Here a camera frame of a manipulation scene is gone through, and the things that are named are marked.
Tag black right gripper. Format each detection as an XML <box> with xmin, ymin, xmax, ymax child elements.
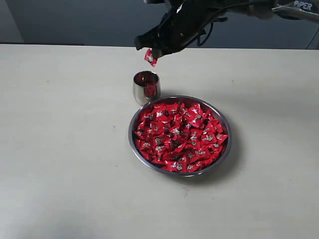
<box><xmin>134</xmin><ymin>2</ymin><xmax>218</xmax><ymax>59</ymax></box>

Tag red candy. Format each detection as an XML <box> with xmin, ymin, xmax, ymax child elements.
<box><xmin>144</xmin><ymin>48</ymin><xmax>158</xmax><ymax>67</ymax></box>

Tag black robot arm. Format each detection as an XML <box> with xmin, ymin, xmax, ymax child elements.
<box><xmin>134</xmin><ymin>0</ymin><xmax>319</xmax><ymax>59</ymax></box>

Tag red candies inside cup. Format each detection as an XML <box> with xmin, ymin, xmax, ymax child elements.
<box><xmin>134</xmin><ymin>71</ymin><xmax>159</xmax><ymax>87</ymax></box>

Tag stainless steel cup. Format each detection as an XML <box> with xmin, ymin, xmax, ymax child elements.
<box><xmin>133</xmin><ymin>81</ymin><xmax>160</xmax><ymax>106</ymax></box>

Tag round stainless steel bowl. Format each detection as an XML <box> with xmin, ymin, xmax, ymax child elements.
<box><xmin>128</xmin><ymin>95</ymin><xmax>233</xmax><ymax>178</ymax></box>

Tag pile of red wrapped candies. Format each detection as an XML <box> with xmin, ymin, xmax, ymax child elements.
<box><xmin>134</xmin><ymin>101</ymin><xmax>229</xmax><ymax>172</ymax></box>

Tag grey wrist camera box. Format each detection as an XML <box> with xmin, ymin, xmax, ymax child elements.
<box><xmin>143</xmin><ymin>0</ymin><xmax>165</xmax><ymax>4</ymax></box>

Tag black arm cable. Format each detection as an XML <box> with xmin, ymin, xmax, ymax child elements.
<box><xmin>194</xmin><ymin>0</ymin><xmax>277</xmax><ymax>48</ymax></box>

